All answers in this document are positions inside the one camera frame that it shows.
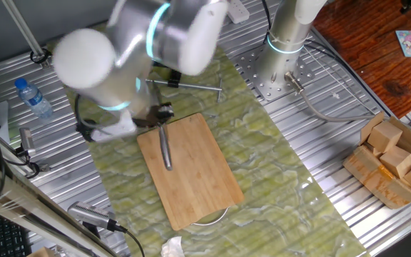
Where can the aluminium post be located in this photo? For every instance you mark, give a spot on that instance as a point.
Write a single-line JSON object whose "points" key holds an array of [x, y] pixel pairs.
{"points": [[23, 30]]}

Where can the white power strip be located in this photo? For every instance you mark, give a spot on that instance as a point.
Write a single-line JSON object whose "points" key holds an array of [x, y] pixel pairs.
{"points": [[237, 12]]}

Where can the crumpled white tissue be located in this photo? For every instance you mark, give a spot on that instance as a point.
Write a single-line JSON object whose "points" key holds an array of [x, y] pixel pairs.
{"points": [[172, 248]]}

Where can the brown cardboard box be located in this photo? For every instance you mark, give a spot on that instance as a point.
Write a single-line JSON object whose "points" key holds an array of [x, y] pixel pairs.
{"points": [[376, 182]]}

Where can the grey finned depth camera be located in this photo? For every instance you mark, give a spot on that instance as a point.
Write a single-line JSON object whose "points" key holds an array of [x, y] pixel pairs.
{"points": [[87, 214]]}

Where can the steel cleaver knife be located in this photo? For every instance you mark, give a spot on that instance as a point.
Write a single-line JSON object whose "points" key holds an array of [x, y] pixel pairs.
{"points": [[165, 150]]}

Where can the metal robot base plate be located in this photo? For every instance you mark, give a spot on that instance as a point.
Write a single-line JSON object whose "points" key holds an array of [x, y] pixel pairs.
{"points": [[262, 87]]}

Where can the bamboo cutting board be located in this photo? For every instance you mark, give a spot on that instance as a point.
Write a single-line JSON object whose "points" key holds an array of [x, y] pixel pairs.
{"points": [[198, 175]]}

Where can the clear water bottle blue cap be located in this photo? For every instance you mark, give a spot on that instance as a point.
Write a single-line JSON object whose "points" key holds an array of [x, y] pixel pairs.
{"points": [[34, 100]]}

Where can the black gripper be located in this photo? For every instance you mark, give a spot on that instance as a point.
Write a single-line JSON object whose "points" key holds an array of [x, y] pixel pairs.
{"points": [[145, 121]]}

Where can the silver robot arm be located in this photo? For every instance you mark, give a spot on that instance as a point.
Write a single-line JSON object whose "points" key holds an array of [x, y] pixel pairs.
{"points": [[127, 43]]}

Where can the small grey camera on mount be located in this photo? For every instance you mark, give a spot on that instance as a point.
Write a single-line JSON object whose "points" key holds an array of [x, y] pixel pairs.
{"points": [[26, 141]]}

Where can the green marble pattern mat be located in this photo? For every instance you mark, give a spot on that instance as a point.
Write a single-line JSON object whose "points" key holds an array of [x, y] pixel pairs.
{"points": [[262, 160]]}

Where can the aluminium frame beam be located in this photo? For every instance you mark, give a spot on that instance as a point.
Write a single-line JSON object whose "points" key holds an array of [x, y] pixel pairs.
{"points": [[20, 207]]}

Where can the black C-clamp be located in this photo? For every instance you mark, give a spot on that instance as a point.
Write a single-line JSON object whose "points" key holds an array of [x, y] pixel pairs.
{"points": [[191, 86]]}

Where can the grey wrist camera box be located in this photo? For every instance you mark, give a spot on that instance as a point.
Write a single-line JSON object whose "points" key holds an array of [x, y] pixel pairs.
{"points": [[114, 131]]}

